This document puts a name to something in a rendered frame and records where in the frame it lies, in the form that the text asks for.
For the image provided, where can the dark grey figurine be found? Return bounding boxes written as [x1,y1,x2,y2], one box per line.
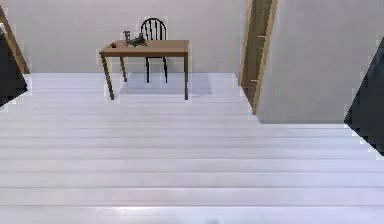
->
[122,30,148,48]

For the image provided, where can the brown wooden table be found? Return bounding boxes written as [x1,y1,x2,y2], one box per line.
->
[98,39,190,101]

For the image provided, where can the black spindle-back chair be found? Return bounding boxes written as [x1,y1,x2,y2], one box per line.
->
[139,17,169,84]

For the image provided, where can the brown wooden door frame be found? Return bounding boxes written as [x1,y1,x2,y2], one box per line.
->
[0,4,31,75]

